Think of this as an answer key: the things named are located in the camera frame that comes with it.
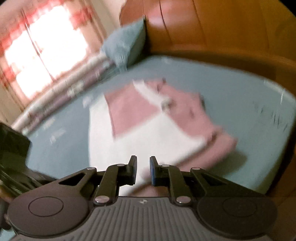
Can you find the folded floral quilt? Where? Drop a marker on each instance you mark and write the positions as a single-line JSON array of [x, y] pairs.
[[63, 92]]

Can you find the teal pillow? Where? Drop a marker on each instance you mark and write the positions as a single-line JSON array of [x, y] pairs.
[[125, 44]]

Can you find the pink and white knit sweater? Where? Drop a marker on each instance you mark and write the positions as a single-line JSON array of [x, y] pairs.
[[152, 118]]

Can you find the wooden headboard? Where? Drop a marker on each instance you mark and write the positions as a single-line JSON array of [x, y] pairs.
[[254, 36]]

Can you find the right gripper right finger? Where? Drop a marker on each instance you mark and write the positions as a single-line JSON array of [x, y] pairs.
[[222, 206]]

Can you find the pink window curtain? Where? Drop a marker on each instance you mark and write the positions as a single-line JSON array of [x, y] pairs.
[[43, 41]]

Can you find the teal floral bed sheet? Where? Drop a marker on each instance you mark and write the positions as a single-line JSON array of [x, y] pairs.
[[250, 108]]

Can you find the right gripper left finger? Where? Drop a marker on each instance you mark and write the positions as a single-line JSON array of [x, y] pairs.
[[62, 205]]

